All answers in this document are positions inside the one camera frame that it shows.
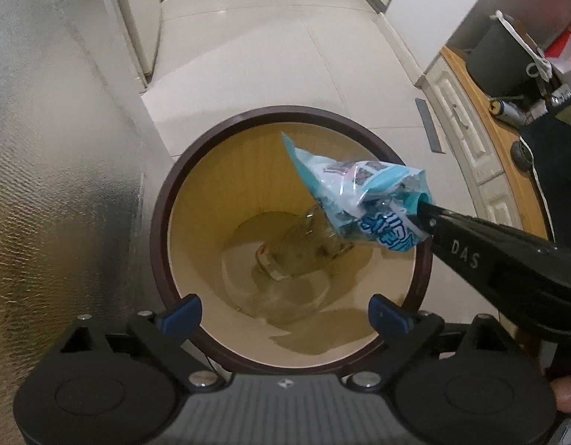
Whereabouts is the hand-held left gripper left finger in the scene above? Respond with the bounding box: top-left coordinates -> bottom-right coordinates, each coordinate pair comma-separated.
58,294 -> 224,390

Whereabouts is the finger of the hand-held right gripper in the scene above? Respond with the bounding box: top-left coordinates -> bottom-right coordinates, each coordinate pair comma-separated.
408,192 -> 458,244

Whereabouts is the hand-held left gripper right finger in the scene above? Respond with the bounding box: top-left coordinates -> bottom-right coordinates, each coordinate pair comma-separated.
348,294 -> 513,390

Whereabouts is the blue snack packet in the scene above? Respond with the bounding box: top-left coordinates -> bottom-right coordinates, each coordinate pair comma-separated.
280,132 -> 429,253

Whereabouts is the brown-rimmed beige trash bin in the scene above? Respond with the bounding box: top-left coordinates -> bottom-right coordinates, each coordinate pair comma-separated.
149,106 -> 432,372

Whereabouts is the person's right hand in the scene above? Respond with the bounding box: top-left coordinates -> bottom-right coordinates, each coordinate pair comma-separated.
552,375 -> 571,413

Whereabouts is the grey floor strip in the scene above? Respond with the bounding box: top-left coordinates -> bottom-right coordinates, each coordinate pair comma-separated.
415,97 -> 446,154

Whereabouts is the white cabinet with wooden top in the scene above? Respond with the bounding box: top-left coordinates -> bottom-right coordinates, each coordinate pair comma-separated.
415,46 -> 552,242

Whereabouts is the dark bag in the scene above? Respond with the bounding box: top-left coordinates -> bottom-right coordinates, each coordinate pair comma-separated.
517,102 -> 571,246

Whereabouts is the clear plastic bottle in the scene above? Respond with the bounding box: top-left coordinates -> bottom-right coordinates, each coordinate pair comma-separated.
253,208 -> 356,283

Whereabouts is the silver metal cylinder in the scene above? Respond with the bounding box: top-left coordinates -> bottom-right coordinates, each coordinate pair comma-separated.
489,97 -> 527,123

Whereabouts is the red and white plastic bag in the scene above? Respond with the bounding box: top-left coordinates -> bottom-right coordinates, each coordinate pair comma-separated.
542,14 -> 571,75

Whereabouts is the white refrigerator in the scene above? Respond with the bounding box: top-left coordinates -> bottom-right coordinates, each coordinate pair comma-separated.
105,0 -> 175,89

